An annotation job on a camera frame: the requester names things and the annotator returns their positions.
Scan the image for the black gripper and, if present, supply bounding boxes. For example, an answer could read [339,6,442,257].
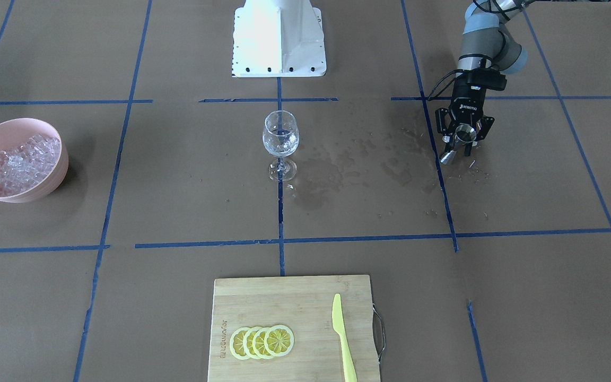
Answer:
[435,79,495,157]

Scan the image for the steel jigger cup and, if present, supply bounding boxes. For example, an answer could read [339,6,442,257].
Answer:
[440,124,477,165]

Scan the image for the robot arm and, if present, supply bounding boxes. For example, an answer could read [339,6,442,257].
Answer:
[435,1,533,164]

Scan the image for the clear wine glass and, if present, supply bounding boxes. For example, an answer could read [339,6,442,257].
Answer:
[262,110,299,182]

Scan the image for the pile of clear ice cubes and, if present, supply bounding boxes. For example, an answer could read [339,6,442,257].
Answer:
[0,134,62,197]

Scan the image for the yellow plastic knife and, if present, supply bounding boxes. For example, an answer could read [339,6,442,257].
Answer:
[330,293,358,381]

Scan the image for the bamboo cutting board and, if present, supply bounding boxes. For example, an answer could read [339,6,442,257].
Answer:
[207,275,381,381]

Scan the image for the pink bowl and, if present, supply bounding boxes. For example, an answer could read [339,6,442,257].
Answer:
[0,118,69,203]

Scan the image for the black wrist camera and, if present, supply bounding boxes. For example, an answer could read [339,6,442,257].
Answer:
[464,68,507,91]

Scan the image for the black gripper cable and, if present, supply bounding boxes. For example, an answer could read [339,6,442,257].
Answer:
[427,56,497,102]

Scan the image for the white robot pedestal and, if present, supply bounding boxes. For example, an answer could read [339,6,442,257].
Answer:
[231,1,327,78]

